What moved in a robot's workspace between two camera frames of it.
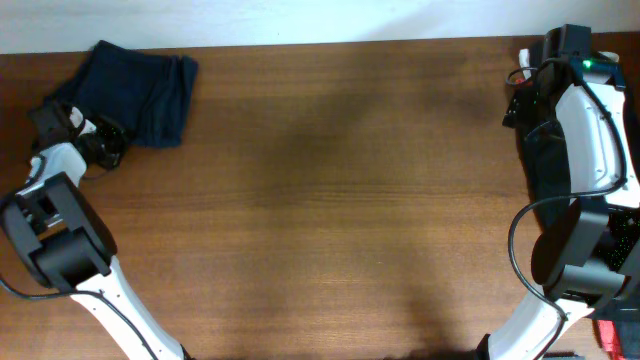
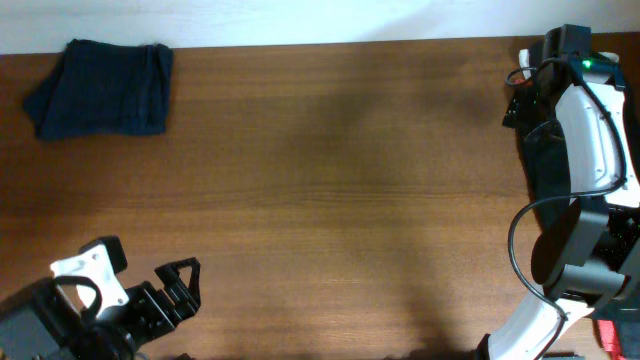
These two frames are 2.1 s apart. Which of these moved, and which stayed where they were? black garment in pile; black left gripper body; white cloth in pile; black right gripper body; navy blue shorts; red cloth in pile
Moved: navy blue shorts; black left gripper body
Stayed: black right gripper body; black garment in pile; white cloth in pile; red cloth in pile
